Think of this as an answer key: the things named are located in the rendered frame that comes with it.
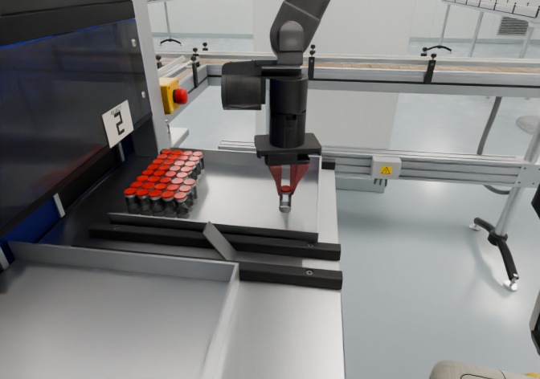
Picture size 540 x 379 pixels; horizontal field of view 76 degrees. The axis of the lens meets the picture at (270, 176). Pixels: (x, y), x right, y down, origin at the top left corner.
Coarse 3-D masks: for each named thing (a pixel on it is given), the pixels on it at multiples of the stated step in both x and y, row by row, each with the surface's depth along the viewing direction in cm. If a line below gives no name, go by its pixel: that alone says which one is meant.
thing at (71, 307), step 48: (0, 288) 47; (48, 288) 47; (96, 288) 47; (144, 288) 47; (192, 288) 47; (0, 336) 41; (48, 336) 41; (96, 336) 41; (144, 336) 41; (192, 336) 41
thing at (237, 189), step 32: (224, 160) 78; (256, 160) 77; (320, 160) 73; (224, 192) 68; (256, 192) 68; (320, 192) 62; (128, 224) 57; (160, 224) 56; (192, 224) 55; (224, 224) 54; (256, 224) 59; (288, 224) 59
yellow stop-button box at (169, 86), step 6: (162, 78) 86; (168, 78) 86; (174, 78) 86; (162, 84) 81; (168, 84) 81; (174, 84) 84; (162, 90) 81; (168, 90) 81; (174, 90) 84; (162, 96) 82; (168, 96) 82; (174, 96) 84; (162, 102) 82; (168, 102) 82; (174, 102) 85; (168, 108) 83; (174, 108) 85
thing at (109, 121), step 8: (120, 104) 62; (128, 104) 65; (112, 112) 60; (128, 112) 65; (104, 120) 58; (112, 120) 60; (120, 120) 63; (128, 120) 65; (112, 128) 60; (120, 128) 63; (128, 128) 65; (112, 136) 61; (120, 136) 63; (112, 144) 61
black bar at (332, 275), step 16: (176, 256) 50; (192, 256) 50; (240, 272) 48; (256, 272) 47; (272, 272) 47; (288, 272) 47; (304, 272) 47; (320, 272) 47; (336, 272) 47; (336, 288) 47
